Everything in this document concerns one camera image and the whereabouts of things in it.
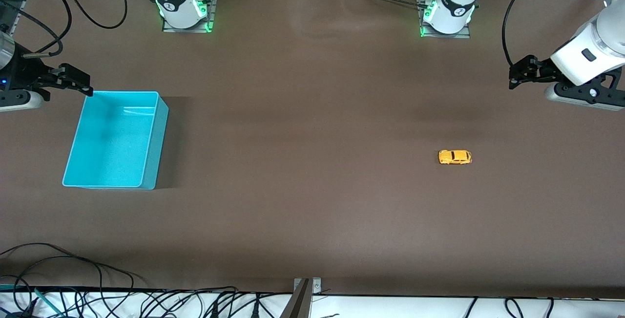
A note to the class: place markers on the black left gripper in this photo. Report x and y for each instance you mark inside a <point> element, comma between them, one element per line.
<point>543,70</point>

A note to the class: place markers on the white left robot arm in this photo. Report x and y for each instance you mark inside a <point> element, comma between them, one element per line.
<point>456,0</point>

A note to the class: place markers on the aluminium frame rail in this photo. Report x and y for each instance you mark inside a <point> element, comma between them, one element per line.
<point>15,19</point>

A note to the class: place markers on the turquoise plastic bin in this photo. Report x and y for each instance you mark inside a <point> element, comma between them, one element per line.
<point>112,142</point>

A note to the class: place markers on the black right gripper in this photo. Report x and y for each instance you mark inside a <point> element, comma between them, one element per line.
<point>22,71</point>

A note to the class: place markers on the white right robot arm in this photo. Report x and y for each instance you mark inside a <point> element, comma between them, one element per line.
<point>178,0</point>

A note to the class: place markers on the yellow beetle toy car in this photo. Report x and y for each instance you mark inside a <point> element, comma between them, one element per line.
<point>455,157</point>

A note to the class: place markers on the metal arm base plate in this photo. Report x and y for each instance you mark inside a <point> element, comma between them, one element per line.
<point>447,35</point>
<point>211,12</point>

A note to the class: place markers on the black plug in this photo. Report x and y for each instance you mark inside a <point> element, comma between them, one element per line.
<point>255,308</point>
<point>214,309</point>

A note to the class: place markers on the small metal bracket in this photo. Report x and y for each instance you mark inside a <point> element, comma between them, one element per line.
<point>316,286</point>

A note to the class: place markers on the white ledge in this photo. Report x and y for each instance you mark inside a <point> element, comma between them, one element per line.
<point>390,308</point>

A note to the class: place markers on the grey metal bar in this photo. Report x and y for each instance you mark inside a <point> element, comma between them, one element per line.
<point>298,303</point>

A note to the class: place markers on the teal tool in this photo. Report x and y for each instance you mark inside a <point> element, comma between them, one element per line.
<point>46,300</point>

